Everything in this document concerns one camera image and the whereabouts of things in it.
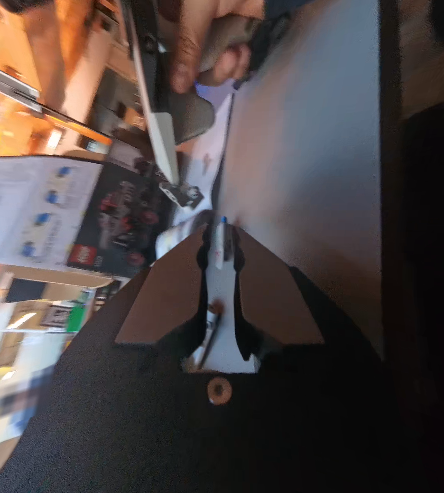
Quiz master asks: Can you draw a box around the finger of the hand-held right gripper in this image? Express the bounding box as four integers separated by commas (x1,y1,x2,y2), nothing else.
144,111,181,186

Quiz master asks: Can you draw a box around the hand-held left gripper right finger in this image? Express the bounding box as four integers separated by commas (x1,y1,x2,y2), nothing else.
231,226,325,363

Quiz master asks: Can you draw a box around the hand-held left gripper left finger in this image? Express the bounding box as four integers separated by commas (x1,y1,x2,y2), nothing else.
114,223,212,359

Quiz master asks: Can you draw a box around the white and black lego assembly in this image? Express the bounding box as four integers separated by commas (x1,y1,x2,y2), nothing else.
159,180,205,210

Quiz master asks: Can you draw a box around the grey lego piece blue pin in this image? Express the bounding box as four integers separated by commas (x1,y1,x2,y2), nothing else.
214,216,234,271

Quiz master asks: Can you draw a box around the black lego set box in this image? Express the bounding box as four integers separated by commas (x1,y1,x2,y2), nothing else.
67,157,177,279

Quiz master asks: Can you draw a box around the lego instruction booklet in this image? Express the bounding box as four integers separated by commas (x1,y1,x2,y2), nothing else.
0,155,104,271

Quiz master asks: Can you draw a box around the person's right hand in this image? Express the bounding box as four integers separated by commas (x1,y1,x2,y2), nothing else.
167,0,266,94

